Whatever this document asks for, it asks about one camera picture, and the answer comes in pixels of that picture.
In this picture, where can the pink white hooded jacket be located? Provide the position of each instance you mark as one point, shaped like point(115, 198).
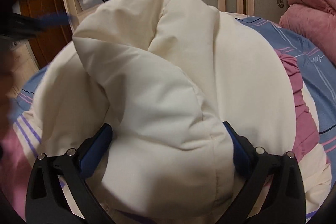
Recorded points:
point(166, 75)

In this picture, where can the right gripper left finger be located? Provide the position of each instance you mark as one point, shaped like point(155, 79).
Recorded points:
point(45, 200)

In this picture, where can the brown wooden door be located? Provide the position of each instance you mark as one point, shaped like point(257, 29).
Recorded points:
point(46, 45)

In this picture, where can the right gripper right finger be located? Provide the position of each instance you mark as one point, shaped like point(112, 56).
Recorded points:
point(273, 190)

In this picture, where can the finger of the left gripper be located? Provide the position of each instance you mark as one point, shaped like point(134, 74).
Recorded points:
point(18, 26)

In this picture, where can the blue striped bed sheet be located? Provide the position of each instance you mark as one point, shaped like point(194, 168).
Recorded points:
point(317, 72)

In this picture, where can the rolled pink quilt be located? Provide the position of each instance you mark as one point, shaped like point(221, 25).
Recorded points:
point(315, 20)

